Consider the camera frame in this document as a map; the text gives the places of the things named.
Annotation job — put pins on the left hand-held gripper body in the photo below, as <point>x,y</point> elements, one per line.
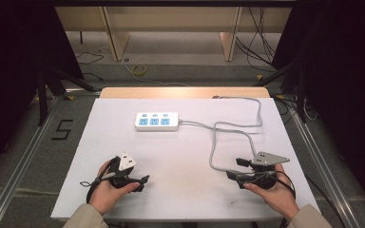
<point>127,162</point>

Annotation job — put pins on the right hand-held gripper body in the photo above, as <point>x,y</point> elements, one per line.
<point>267,159</point>

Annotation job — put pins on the person's left hand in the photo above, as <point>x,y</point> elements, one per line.
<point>107,196</point>

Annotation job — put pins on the person's right hand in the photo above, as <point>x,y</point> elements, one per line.
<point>278,198</point>

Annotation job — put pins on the white power strip blue sockets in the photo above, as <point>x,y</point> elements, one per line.
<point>157,122</point>

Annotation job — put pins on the black metal stand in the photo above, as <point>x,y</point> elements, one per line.
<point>301,95</point>
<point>42,95</point>

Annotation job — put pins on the yellow tape roll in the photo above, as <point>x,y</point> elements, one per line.
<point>138,70</point>

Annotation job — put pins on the wooden desk with legs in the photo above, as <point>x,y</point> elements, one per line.
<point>171,19</point>

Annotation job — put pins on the metal floor rail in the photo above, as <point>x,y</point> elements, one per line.
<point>19,164</point>
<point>323,171</point>

